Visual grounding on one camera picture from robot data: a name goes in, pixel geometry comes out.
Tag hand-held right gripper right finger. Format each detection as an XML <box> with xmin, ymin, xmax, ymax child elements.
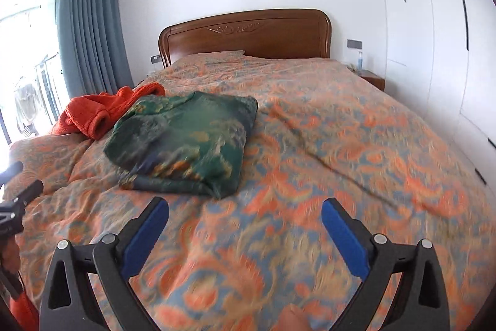
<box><xmin>321</xmin><ymin>198</ymin><xmax>451</xmax><ymax>331</ymax></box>

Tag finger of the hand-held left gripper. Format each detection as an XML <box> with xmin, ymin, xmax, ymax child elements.
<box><xmin>8</xmin><ymin>180</ymin><xmax>44</xmax><ymax>206</ymax></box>
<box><xmin>0</xmin><ymin>160</ymin><xmax>24</xmax><ymax>180</ymax></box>

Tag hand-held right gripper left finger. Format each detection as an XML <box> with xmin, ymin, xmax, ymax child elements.
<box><xmin>40</xmin><ymin>196</ymin><xmax>170</xmax><ymax>331</ymax></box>

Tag green landscape print jacket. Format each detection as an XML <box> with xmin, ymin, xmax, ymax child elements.
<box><xmin>104</xmin><ymin>91</ymin><xmax>259</xmax><ymax>199</ymax></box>

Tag person's right hand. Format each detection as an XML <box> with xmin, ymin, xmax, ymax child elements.
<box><xmin>276</xmin><ymin>306</ymin><xmax>312</xmax><ymax>331</ymax></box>

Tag orange blue paisley bedspread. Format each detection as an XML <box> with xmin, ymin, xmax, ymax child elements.
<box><xmin>8</xmin><ymin>50</ymin><xmax>493</xmax><ymax>331</ymax></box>

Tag red fleece blanket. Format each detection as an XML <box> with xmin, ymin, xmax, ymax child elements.
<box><xmin>48</xmin><ymin>82</ymin><xmax>166</xmax><ymax>141</ymax></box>

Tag window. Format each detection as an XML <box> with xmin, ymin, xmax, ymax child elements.
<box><xmin>0</xmin><ymin>0</ymin><xmax>63</xmax><ymax>147</ymax></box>

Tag blue grey curtain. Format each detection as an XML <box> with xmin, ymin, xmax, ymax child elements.
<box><xmin>55</xmin><ymin>0</ymin><xmax>136</xmax><ymax>110</ymax></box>

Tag wooden nightstand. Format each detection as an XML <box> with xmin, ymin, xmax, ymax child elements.
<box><xmin>349</xmin><ymin>63</ymin><xmax>387</xmax><ymax>91</ymax></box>

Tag wooden headboard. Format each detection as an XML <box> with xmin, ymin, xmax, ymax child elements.
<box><xmin>158</xmin><ymin>9</ymin><xmax>333</xmax><ymax>68</ymax></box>

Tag white wardrobe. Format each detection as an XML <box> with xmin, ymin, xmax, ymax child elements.
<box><xmin>368</xmin><ymin>0</ymin><xmax>496</xmax><ymax>200</ymax></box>

